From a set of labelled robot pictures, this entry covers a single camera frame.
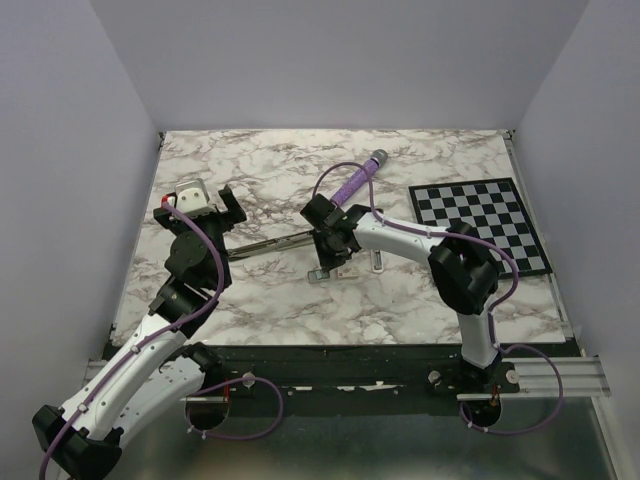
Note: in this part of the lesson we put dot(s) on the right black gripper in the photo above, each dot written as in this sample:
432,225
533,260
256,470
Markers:
328,262

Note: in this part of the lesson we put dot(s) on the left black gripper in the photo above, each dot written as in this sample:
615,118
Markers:
233,215

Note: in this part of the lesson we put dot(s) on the stapler metal base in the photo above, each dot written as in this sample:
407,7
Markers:
279,244

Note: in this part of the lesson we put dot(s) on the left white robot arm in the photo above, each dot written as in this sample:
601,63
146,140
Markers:
157,366

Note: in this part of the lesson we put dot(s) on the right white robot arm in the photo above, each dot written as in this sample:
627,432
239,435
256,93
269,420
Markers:
463,270

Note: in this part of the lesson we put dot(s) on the white staple box sleeve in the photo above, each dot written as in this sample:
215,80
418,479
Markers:
347,272

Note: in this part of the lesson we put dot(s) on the open staple tray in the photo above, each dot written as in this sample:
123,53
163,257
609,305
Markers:
318,276

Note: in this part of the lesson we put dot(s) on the purple glitter microphone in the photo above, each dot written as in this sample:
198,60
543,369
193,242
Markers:
377,160

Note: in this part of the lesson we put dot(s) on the black white checkerboard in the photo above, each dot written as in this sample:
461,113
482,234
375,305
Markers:
495,208

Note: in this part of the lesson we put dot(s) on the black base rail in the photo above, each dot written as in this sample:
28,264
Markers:
327,381

